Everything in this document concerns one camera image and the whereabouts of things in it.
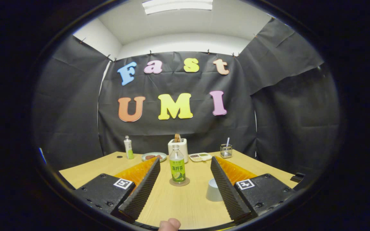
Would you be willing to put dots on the white divided tray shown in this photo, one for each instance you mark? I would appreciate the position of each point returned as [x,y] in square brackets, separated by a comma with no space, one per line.
[200,157]

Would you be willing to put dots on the black clamp on table edge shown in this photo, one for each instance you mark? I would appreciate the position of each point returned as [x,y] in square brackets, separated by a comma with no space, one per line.
[297,177]

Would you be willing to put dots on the pale green plate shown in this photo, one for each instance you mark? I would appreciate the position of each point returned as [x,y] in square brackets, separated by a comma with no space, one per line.
[154,159]

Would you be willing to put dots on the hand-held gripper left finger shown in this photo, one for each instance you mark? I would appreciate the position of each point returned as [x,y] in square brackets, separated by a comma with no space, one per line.
[141,192]

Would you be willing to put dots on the toast slice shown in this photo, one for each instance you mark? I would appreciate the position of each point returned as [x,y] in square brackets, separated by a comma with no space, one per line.
[177,138]

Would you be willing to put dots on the green label juice bottle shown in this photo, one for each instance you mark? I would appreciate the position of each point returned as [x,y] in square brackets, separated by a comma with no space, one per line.
[177,170]

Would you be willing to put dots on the small white green bottle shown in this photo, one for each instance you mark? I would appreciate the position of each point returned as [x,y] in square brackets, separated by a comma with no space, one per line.
[128,149]

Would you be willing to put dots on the ceiling light panel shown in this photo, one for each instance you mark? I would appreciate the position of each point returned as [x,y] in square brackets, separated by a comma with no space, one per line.
[177,5]

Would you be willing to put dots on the white cup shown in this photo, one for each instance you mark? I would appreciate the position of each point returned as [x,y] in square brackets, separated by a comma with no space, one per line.
[213,192]

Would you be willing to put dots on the round brown coaster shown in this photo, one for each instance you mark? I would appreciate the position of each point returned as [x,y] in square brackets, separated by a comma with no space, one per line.
[186,183]

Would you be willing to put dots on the wooden table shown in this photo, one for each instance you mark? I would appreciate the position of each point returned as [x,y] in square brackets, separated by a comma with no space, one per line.
[185,208]

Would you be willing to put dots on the cream toaster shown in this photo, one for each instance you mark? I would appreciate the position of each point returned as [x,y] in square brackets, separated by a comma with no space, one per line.
[182,149]

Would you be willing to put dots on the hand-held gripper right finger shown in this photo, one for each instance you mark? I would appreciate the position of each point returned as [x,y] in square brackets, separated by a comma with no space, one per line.
[228,192]

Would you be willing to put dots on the white straw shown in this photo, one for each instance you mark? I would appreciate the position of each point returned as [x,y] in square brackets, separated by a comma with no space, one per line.
[227,141]

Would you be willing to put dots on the black backdrop cloth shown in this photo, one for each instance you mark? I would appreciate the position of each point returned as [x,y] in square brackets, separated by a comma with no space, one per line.
[172,128]

